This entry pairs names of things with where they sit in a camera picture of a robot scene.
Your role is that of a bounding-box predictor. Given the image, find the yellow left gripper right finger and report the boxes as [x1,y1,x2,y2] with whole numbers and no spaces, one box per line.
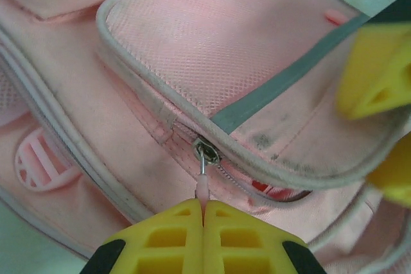
[202,201,325,274]

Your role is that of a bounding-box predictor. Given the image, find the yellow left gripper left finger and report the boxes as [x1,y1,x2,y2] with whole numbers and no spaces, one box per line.
[83,198,204,274]

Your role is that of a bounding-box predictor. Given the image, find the pink school backpack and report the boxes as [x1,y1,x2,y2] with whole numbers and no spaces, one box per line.
[0,0,411,274]

